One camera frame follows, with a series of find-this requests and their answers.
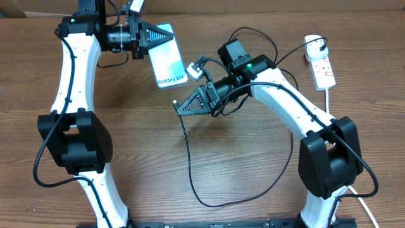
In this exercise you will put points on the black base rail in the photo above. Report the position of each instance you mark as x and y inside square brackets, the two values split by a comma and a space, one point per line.
[271, 223]

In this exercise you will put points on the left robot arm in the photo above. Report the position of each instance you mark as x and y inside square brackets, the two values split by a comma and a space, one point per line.
[72, 133]

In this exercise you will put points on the white power strip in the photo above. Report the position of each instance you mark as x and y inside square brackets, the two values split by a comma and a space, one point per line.
[322, 74]

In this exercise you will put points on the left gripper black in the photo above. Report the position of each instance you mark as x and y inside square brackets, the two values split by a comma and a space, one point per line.
[141, 33]

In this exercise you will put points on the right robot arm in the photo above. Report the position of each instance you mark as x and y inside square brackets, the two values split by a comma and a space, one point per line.
[329, 153]

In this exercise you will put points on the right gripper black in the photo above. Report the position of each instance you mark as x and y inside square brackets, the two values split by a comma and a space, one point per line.
[212, 96]

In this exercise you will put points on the white charger plug adapter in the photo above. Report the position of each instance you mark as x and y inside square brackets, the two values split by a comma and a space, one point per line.
[315, 47]

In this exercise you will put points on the blue-screen Samsung smartphone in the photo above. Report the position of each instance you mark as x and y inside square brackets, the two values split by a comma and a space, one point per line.
[167, 64]

